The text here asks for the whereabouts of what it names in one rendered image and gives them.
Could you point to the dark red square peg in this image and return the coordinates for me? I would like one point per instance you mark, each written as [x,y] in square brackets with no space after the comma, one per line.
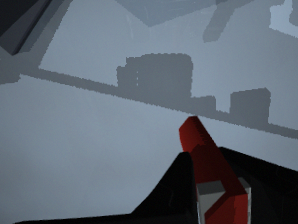
[222,197]

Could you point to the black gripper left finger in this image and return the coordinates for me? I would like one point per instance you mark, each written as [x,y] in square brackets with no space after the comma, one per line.
[172,201]

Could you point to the grey square panel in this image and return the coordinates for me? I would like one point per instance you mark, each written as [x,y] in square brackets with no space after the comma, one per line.
[17,20]

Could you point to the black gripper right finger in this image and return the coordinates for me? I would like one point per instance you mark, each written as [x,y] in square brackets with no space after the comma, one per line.
[274,189]

